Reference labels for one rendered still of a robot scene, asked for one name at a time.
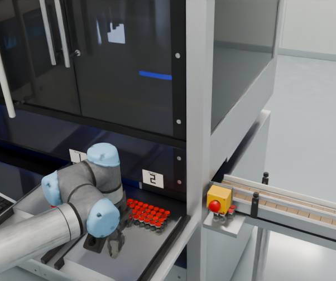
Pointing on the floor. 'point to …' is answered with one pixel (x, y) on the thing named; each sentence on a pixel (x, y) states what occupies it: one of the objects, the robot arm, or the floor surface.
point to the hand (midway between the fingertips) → (111, 256)
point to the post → (198, 127)
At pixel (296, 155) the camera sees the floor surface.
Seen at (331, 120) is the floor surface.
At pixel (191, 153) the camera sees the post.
